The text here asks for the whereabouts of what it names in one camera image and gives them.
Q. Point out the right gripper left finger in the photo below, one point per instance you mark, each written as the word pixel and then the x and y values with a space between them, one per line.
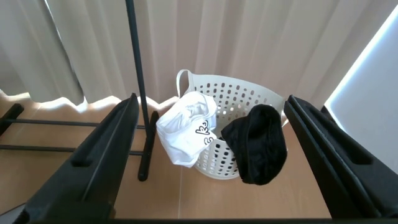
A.
pixel 93 174

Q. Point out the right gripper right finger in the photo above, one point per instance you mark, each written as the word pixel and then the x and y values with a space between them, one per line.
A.
pixel 348 180

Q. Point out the white printed t-shirt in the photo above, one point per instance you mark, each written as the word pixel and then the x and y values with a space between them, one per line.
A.
pixel 180 137

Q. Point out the black clothes rack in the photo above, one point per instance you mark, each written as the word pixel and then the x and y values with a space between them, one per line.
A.
pixel 136 62

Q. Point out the white laundry basket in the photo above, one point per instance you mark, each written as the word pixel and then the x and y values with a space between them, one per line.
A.
pixel 236 90

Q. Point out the black garment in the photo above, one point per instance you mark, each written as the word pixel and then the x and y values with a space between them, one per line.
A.
pixel 258 146

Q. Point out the beige curtain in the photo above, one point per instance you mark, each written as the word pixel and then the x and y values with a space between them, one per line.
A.
pixel 233 37

